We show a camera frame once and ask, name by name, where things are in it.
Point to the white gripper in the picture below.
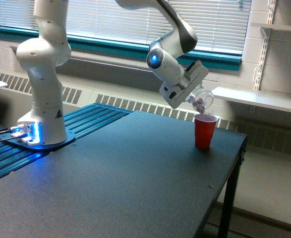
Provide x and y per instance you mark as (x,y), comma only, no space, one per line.
(192,77)

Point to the clear plastic cup with candies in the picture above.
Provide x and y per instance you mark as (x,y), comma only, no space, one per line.
(200,98)

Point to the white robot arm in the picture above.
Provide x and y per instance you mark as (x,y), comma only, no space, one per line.
(44,125)

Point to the red plastic cup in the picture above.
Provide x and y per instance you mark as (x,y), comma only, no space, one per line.
(204,130)

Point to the white window blinds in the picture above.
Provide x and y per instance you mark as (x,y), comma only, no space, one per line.
(220,25)

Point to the black table leg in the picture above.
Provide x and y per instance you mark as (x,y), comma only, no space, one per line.
(230,194)

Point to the white shelf rail bracket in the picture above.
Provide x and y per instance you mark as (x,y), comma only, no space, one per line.
(266,31)

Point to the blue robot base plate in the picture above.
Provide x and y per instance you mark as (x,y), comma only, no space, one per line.
(45,147)

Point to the white lower wall shelf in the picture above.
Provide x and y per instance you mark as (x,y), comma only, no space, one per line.
(275,101)

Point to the white wall shelf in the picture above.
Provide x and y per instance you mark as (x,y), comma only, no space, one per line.
(276,26)
(275,101)

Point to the white upper wall shelf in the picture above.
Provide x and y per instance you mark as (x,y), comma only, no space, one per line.
(276,26)

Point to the blue slotted aluminium rail plate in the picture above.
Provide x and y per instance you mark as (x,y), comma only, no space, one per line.
(82,122)

